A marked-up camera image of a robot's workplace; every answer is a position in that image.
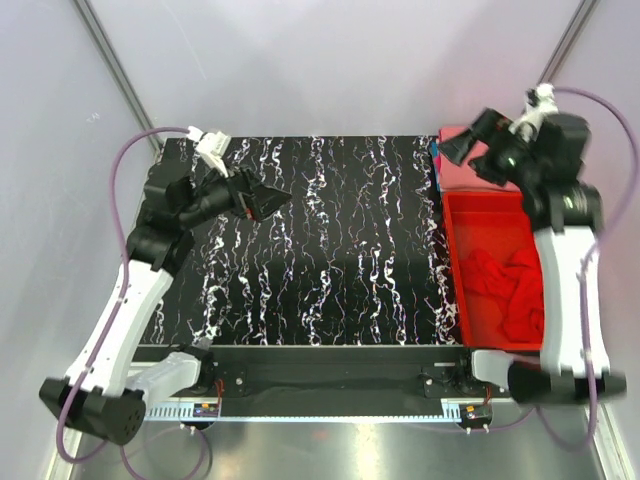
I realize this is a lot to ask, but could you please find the right aluminium corner post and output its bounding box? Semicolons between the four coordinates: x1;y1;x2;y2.
536;0;601;84

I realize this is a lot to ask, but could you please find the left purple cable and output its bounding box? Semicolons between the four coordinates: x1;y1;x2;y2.
54;125;214;479

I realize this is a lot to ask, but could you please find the aluminium corner post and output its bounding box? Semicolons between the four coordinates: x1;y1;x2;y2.
536;0;601;84
70;0;154;130

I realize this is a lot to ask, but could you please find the purple cable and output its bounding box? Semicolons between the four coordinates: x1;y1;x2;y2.
54;125;214;479
537;87;640;454

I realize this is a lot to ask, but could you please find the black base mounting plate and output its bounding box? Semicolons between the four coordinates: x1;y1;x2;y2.
134;345;512;419

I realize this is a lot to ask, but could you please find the salmon pink t shirt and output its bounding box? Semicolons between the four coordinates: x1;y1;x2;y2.
434;126;518;192

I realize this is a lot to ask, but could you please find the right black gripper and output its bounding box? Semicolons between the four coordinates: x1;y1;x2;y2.
435;108;542;191

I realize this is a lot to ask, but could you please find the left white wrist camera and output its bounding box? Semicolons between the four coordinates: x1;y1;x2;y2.
187;126;231;178

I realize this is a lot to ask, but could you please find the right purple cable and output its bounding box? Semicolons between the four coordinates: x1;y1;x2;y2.
537;87;640;454

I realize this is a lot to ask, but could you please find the left aluminium corner post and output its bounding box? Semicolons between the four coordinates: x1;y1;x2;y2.
70;0;154;130

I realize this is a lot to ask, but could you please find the blue folded t shirt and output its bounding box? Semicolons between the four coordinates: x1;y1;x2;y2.
430;139;442;191

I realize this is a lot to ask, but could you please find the white cable duct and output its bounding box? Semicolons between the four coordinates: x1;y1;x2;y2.
144;403;464;424

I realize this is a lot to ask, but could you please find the red t shirt in bin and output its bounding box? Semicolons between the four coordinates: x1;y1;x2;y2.
460;247;544;345

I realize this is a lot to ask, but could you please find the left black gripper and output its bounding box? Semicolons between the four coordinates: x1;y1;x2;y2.
179;156;293;229

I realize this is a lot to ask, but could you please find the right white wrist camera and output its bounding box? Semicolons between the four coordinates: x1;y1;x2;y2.
509;83;558;143

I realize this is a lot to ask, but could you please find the black marble pattern mat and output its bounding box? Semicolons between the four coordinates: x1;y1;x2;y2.
142;136;461;346

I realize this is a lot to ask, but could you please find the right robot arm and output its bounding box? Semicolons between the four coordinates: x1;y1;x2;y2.
439;108;627;406

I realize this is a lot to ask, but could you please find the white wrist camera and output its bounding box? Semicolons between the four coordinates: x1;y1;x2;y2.
509;83;558;143
187;126;231;178

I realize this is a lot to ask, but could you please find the red plastic bin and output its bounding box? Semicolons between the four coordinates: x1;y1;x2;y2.
443;192;542;351

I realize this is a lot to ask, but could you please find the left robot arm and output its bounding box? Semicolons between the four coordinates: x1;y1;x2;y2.
39;168;292;448

